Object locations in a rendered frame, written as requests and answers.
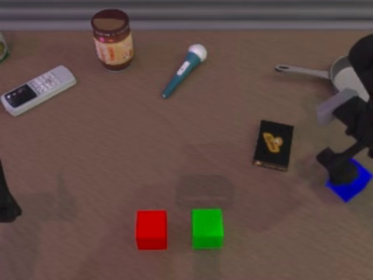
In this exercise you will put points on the teal toy microphone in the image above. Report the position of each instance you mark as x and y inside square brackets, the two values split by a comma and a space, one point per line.
[183, 71]

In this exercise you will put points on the grey frying pan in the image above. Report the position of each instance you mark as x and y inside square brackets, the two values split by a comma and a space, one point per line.
[342, 77]

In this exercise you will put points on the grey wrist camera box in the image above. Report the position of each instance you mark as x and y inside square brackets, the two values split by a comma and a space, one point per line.
[335, 105]

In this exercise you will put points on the red cube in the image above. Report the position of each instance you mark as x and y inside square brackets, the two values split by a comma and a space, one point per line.
[151, 230]

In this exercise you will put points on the green cube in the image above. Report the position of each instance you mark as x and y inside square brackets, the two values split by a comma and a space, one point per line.
[207, 229]

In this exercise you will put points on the blue cube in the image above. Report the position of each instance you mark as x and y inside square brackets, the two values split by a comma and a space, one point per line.
[354, 188]

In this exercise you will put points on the silver remote control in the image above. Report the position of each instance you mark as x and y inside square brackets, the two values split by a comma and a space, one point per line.
[38, 90]

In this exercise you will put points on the brown spread jar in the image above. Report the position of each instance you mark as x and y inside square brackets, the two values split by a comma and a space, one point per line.
[113, 43]

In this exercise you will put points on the black card box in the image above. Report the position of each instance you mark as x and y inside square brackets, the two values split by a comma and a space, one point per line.
[273, 145]

